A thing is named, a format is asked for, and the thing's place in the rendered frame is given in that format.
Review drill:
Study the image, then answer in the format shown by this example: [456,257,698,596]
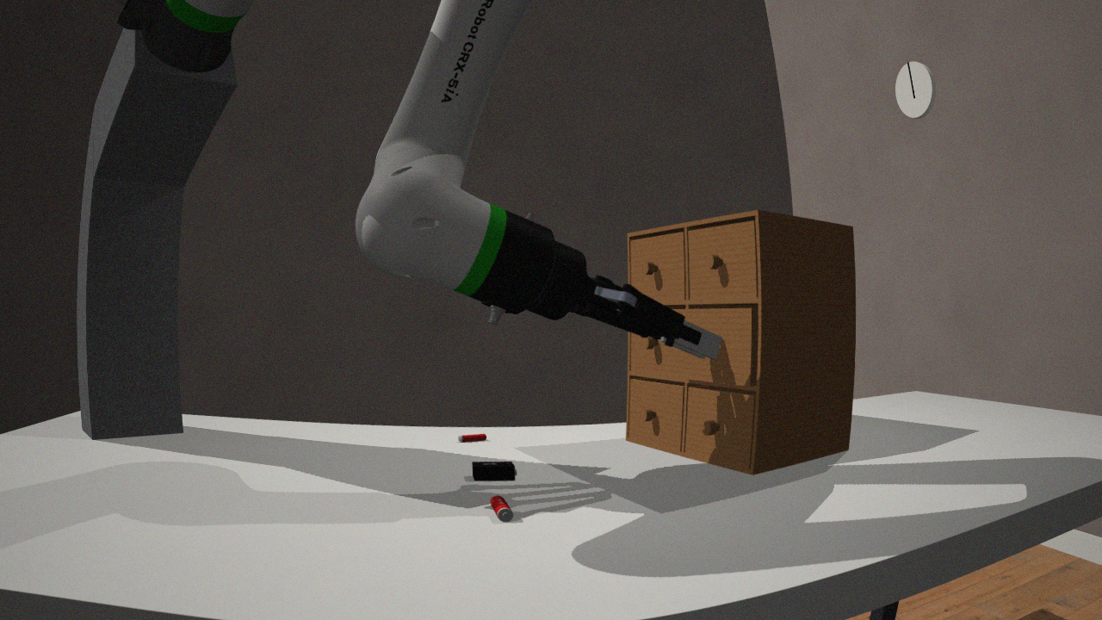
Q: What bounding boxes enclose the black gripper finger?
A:
[570,305,705,359]
[585,276,722,360]

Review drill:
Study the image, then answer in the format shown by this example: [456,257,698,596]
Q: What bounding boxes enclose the black nine-volt battery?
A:
[472,463,517,481]

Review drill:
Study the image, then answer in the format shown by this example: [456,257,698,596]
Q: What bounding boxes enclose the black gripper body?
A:
[526,241,618,320]

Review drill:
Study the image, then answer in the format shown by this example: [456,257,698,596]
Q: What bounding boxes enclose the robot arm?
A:
[117,0,554,326]

